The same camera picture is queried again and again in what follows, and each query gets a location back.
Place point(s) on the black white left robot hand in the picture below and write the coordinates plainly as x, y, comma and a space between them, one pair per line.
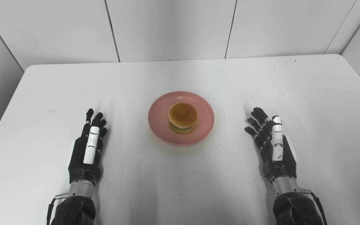
80, 162

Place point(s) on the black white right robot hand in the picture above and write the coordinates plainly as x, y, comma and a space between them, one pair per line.
287, 162

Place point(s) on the pink round plate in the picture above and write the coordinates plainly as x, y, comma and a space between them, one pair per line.
161, 125

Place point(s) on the toy hamburger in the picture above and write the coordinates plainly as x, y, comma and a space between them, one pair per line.
182, 115

